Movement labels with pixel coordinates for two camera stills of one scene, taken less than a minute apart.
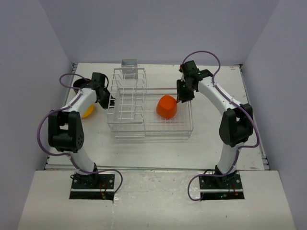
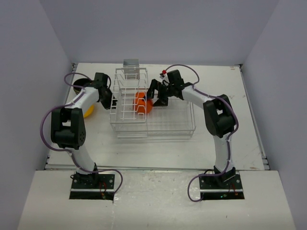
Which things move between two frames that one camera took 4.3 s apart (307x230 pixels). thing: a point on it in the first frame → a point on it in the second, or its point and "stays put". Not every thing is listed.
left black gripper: (105, 105) stays put
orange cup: (166, 106) → (141, 106)
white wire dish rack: (133, 115) stays put
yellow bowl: (88, 111) stays put
